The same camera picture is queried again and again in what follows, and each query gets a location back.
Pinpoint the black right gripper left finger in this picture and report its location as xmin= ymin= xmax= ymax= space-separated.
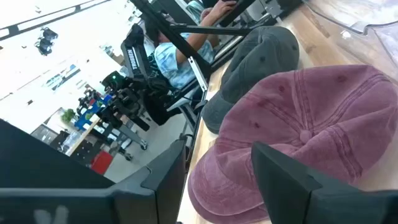
xmin=0 ymin=139 xmax=188 ymax=224

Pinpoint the red box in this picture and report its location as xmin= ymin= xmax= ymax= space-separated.
xmin=90 ymin=151 xmax=114 ymax=175

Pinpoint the clear plastic bin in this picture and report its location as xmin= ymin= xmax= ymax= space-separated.
xmin=303 ymin=0 xmax=398 ymax=82

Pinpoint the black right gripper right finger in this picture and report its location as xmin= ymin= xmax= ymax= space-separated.
xmin=251 ymin=141 xmax=398 ymax=224

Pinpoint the dark grey baseball cap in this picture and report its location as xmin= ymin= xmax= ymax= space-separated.
xmin=201 ymin=26 xmax=301 ymax=135

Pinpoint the green potted plant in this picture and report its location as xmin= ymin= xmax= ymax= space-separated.
xmin=60 ymin=108 xmax=77 ymax=124

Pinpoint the wheeled equipment cart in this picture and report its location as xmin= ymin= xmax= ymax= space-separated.
xmin=102 ymin=121 xmax=150 ymax=162

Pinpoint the black ceiling spotlight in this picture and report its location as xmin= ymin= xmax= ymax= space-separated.
xmin=34 ymin=39 xmax=54 ymax=57
xmin=40 ymin=27 xmax=59 ymax=41

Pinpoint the maroon baseball cap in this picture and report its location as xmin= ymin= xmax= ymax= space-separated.
xmin=187 ymin=183 xmax=272 ymax=224
xmin=188 ymin=64 xmax=398 ymax=218

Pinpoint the person's hand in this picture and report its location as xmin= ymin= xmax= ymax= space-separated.
xmin=200 ymin=0 xmax=240 ymax=26

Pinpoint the person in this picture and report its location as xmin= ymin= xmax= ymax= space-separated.
xmin=143 ymin=0 xmax=240 ymax=91

